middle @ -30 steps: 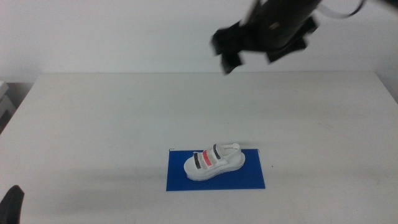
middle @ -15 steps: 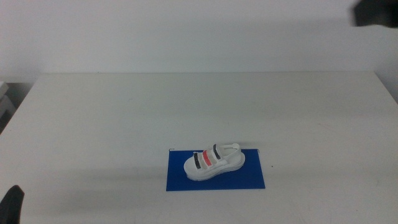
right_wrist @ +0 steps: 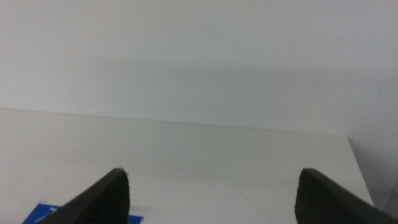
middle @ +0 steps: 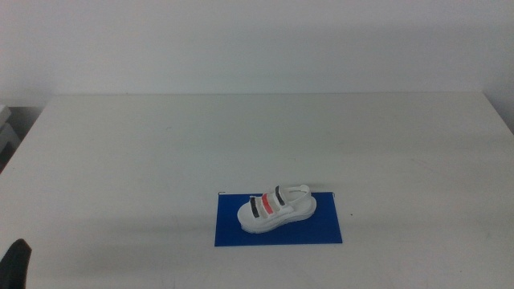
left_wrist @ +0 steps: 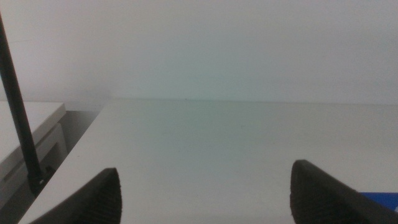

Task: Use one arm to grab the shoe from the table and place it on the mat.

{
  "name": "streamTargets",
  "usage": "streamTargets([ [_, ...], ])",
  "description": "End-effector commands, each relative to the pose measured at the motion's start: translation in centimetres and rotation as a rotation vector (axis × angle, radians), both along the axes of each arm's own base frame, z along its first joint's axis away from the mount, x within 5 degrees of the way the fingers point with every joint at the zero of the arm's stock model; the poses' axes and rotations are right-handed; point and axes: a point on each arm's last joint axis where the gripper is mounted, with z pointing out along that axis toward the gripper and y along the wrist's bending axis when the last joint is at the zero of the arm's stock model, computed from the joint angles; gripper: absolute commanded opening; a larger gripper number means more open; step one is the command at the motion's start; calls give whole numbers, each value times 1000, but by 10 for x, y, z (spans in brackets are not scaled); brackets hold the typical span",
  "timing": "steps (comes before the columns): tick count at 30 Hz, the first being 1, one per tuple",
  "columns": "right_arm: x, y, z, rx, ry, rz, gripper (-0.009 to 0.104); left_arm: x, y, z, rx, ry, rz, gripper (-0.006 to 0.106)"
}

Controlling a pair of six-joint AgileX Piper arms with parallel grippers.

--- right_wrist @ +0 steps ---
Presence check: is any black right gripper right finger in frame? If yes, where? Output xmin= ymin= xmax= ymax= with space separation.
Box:
xmin=294 ymin=167 xmax=398 ymax=224

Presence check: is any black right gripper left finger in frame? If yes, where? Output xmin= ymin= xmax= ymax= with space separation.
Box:
xmin=34 ymin=167 xmax=131 ymax=224

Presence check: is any blue rectangular mat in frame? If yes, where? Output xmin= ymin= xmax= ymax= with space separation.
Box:
xmin=21 ymin=201 xmax=145 ymax=224

